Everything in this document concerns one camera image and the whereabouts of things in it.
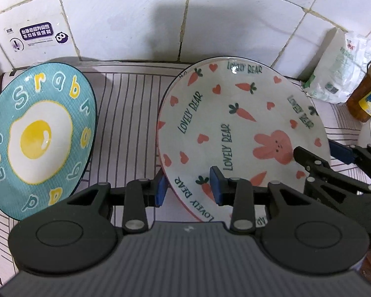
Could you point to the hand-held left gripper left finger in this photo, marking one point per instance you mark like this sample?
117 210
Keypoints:
161 190

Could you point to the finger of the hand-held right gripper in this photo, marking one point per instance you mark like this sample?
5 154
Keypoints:
341 153
306 157

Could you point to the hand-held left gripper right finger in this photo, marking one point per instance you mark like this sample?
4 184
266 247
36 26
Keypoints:
217 187

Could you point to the white rabbit carrot plate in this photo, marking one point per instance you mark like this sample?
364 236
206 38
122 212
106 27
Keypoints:
235 130

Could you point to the teal fried egg plate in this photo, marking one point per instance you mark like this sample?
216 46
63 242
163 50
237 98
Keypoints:
40 136

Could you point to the brown liquid bottle yellow label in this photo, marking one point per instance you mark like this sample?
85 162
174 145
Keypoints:
369 99

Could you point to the striped table mat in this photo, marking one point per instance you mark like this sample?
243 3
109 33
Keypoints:
126 114

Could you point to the white plastic bag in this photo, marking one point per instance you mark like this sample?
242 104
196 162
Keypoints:
337 68

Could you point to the white purple wall sticker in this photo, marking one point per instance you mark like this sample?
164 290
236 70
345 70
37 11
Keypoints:
34 35

